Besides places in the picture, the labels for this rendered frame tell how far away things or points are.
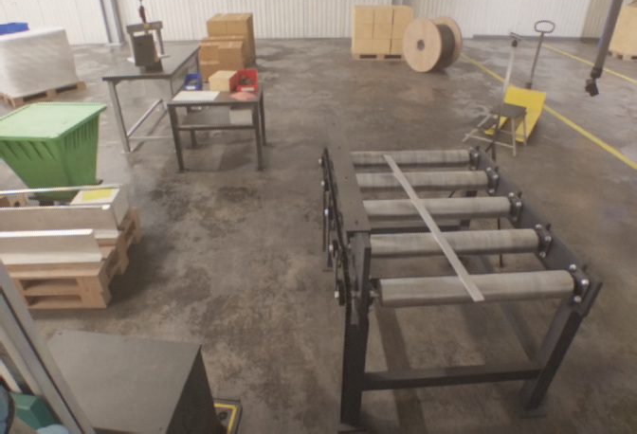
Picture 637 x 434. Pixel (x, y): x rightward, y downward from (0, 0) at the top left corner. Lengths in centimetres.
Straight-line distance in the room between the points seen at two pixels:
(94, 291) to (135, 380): 156
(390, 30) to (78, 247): 763
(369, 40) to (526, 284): 790
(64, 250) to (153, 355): 168
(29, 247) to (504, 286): 282
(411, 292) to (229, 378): 126
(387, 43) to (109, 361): 848
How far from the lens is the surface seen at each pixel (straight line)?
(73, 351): 172
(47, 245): 317
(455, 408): 246
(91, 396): 156
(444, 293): 168
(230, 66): 743
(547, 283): 187
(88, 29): 1313
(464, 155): 278
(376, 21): 922
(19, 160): 406
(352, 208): 158
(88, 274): 297
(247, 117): 433
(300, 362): 252
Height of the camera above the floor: 202
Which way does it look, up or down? 31 degrees down
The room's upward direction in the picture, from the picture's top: straight up
